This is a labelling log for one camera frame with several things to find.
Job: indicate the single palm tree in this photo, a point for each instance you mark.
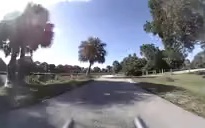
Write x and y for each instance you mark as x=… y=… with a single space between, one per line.
x=91 y=50

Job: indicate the group of green trees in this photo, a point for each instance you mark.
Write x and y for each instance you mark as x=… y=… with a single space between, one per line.
x=136 y=63

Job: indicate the grey asphalt path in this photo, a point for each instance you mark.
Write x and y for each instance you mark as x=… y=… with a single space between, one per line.
x=100 y=100

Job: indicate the distant row of trees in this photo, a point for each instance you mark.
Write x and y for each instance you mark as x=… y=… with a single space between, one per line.
x=63 y=68

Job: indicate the wooden fence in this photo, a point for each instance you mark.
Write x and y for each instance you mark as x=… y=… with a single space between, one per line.
x=154 y=71

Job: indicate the grass verge with weeds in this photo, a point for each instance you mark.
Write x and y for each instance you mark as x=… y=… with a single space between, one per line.
x=40 y=88

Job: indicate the robot's own part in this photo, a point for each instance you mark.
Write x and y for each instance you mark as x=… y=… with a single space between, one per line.
x=67 y=124
x=138 y=123

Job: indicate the grass lawn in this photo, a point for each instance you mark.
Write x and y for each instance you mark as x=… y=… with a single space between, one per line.
x=183 y=86

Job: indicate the large leafy tree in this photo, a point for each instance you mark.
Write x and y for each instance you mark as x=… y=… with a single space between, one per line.
x=176 y=23

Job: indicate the cluster of palm trees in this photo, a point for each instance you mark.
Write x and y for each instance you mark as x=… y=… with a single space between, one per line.
x=23 y=33

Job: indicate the pale road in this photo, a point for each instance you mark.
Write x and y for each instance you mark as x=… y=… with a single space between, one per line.
x=190 y=70

